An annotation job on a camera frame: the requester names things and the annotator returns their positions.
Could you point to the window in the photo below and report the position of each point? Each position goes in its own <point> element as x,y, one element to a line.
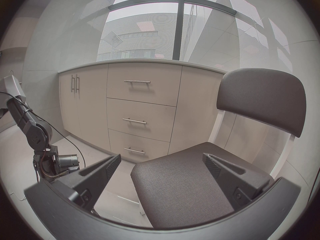
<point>140,34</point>

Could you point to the beige cabinet with drawers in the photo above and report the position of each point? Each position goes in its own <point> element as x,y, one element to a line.
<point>142,104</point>

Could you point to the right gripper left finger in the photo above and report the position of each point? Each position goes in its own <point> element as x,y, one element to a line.
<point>87,190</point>

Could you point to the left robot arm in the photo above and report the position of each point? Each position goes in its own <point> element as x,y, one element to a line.
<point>35,131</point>

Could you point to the grey padded white-legged chair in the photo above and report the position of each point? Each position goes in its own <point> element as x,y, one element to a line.
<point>180,179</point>

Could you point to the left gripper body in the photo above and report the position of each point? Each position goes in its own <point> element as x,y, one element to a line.
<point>68,162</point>

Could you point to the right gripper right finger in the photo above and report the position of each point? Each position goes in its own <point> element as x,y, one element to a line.
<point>242,186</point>

